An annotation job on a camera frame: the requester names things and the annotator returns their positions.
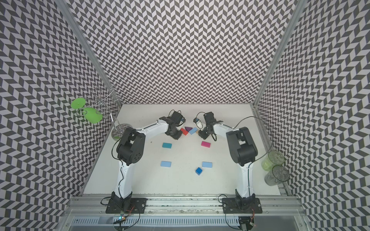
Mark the upper green cup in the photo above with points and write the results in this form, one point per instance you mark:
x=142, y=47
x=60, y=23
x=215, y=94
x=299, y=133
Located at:
x=78, y=103

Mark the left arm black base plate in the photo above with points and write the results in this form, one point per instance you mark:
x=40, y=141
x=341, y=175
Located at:
x=125, y=205

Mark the red rectangular block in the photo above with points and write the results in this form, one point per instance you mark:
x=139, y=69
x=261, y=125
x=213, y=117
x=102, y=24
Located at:
x=184, y=131

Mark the magenta rectangular block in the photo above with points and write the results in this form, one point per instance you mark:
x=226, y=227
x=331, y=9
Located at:
x=205, y=144

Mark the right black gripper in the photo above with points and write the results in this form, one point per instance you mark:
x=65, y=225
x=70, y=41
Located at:
x=204, y=136

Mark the light blue block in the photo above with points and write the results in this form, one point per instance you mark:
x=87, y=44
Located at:
x=194, y=130
x=207, y=164
x=166, y=164

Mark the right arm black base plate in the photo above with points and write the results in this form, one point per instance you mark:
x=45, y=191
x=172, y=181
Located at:
x=231, y=206

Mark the green transparent glass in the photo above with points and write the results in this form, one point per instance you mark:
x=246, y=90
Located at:
x=272, y=159

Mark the green cup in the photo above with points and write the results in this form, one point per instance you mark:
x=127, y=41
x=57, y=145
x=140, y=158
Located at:
x=78, y=103
x=92, y=115

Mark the grey transparent glass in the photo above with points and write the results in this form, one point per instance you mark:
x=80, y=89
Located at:
x=277, y=175

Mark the dark blue cube block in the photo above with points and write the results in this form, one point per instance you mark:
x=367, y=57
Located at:
x=198, y=171

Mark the aluminium front rail frame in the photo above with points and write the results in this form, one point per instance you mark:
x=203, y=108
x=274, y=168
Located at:
x=186, y=213

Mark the teal rectangular block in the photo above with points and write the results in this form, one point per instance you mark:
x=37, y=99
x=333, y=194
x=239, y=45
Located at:
x=167, y=145

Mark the lower green cup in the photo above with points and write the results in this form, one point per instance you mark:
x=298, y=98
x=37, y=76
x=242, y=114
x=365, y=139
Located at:
x=92, y=115

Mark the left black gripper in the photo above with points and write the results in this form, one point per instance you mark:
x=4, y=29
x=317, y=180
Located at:
x=177, y=137

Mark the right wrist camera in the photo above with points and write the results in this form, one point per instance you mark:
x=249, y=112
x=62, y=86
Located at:
x=198, y=123

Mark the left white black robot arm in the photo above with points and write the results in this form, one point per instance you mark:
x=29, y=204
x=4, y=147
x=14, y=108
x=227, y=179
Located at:
x=130, y=149

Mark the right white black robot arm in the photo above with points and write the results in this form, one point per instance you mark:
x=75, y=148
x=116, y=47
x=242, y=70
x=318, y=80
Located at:
x=242, y=149

